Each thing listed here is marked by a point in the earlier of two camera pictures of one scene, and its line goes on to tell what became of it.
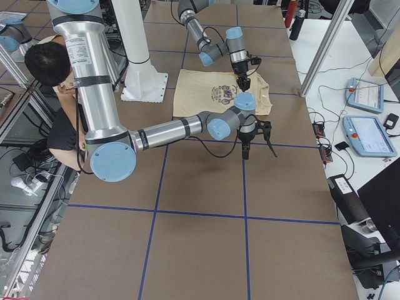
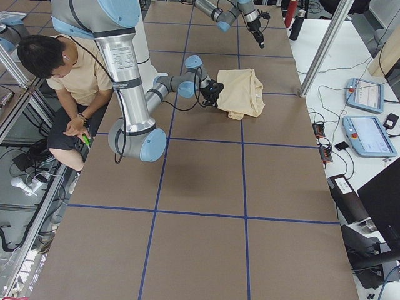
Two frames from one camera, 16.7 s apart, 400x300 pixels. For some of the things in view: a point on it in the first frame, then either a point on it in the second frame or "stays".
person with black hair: [50, 63] stays
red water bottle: [290, 12] stays
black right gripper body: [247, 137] → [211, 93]
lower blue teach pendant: [367, 137] stays
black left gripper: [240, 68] → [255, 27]
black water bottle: [297, 24] stays
